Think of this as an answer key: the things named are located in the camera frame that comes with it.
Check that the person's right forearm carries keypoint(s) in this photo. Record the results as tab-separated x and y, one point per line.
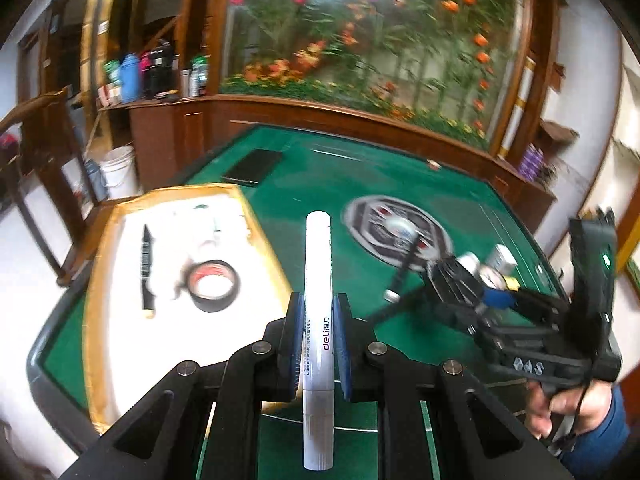
610	435

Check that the white marker pen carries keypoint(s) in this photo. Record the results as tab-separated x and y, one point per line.
317	285

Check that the black tape roll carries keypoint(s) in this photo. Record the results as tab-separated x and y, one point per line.
220	306

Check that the small white box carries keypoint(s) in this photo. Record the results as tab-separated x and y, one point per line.
504	256

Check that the white green-striped medicine box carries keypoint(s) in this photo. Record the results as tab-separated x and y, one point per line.
225	225

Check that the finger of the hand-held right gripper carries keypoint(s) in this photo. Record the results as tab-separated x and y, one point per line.
455	295
530	302

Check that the black smartphone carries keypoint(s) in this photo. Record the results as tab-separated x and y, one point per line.
252	166

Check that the person's right hand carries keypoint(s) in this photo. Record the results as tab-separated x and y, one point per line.
565	405

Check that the blue-grey jug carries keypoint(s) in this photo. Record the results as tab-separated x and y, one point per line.
95	180

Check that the round table control panel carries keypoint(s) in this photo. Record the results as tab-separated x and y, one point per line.
385	225

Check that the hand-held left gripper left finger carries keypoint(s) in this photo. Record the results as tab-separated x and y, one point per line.
297	335

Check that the dark wooden armchair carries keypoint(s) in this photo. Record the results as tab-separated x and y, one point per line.
50	170

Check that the small white cylinder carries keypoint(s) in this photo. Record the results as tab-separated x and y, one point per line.
470	265

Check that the blue thermos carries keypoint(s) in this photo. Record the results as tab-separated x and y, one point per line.
131	80

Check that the small green bag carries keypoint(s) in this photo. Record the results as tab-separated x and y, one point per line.
113	72

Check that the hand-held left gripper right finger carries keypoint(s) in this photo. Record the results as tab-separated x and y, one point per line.
342	340

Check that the black pen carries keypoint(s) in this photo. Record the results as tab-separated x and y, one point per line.
402	272

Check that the green packet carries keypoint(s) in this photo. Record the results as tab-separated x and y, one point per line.
200	77

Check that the flower garden display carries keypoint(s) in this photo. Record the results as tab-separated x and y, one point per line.
375	35

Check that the purple box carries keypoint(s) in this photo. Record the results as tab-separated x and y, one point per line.
531	162

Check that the wooden wall shelf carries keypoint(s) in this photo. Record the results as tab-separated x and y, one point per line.
557	135

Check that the steel cup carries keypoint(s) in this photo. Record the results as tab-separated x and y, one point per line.
186	82

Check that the white bucket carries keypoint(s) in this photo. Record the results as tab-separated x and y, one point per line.
120	175

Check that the yellow-rimmed white tray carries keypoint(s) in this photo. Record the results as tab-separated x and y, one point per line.
165	360

